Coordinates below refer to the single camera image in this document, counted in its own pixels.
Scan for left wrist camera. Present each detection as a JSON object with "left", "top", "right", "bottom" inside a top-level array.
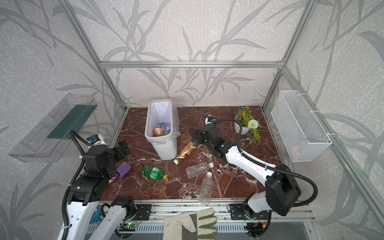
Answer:
[{"left": 87, "top": 134, "right": 106, "bottom": 147}]

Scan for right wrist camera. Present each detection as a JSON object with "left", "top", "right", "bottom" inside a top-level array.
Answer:
[{"left": 205, "top": 116, "right": 216, "bottom": 125}]

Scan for left circuit board wires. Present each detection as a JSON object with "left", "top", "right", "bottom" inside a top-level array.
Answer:
[{"left": 119, "top": 211, "right": 144, "bottom": 232}]

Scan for teal clamp wooden handle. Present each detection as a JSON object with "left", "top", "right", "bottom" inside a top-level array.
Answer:
[{"left": 90, "top": 207, "right": 101, "bottom": 224}]

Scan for purple pink brush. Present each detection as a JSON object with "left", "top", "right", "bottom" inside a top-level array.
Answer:
[{"left": 109, "top": 162, "right": 132, "bottom": 184}]

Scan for right circuit board wires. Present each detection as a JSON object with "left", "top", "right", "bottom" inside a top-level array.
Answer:
[{"left": 244, "top": 220, "right": 270, "bottom": 238}]

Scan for white plastic trash bin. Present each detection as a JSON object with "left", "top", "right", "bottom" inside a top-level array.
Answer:
[{"left": 144, "top": 98, "right": 178, "bottom": 161}]

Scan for clear bottle white cap front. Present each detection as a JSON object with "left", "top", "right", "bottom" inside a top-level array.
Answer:
[{"left": 199, "top": 172, "right": 214, "bottom": 206}]

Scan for white pot artificial flowers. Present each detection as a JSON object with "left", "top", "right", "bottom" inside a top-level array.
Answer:
[{"left": 234, "top": 106, "right": 261, "bottom": 141}]

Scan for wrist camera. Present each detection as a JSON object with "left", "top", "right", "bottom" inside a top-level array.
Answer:
[
  {"left": 205, "top": 116, "right": 216, "bottom": 125},
  {"left": 87, "top": 134, "right": 106, "bottom": 147}
]

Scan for beige green work glove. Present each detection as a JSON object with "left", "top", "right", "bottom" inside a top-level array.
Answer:
[{"left": 163, "top": 208, "right": 217, "bottom": 240}]

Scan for clear acrylic wall shelf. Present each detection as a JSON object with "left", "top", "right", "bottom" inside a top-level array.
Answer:
[{"left": 9, "top": 94, "right": 97, "bottom": 163}]

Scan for clear bottle white cap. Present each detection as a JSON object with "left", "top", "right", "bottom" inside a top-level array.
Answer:
[
  {"left": 186, "top": 163, "right": 214, "bottom": 179},
  {"left": 199, "top": 172, "right": 214, "bottom": 206}
]

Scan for circuit board wires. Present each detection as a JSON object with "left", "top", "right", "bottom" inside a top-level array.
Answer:
[
  {"left": 119, "top": 211, "right": 144, "bottom": 232},
  {"left": 244, "top": 220, "right": 270, "bottom": 238}
]

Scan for blue cap water bottle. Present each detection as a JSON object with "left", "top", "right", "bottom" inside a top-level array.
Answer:
[{"left": 159, "top": 123, "right": 167, "bottom": 133}]

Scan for white wire mesh basket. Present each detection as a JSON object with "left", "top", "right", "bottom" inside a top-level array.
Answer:
[{"left": 271, "top": 90, "right": 332, "bottom": 163}]

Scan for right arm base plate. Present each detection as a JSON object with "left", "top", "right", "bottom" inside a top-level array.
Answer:
[{"left": 227, "top": 204, "right": 272, "bottom": 222}]

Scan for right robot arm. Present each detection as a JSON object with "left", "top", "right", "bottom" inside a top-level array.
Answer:
[{"left": 192, "top": 117, "right": 319, "bottom": 219}]

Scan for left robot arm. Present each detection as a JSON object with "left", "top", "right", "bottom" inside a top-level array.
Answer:
[{"left": 58, "top": 130, "right": 131, "bottom": 240}]

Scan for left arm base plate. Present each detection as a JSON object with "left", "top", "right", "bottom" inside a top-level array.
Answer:
[{"left": 132, "top": 204, "right": 152, "bottom": 222}]

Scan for green plastic bottle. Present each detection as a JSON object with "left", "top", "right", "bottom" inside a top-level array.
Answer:
[{"left": 141, "top": 164, "right": 168, "bottom": 181}]

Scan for clear bin liner bag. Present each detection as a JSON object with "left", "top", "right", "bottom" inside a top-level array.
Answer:
[{"left": 145, "top": 99, "right": 181, "bottom": 143}]

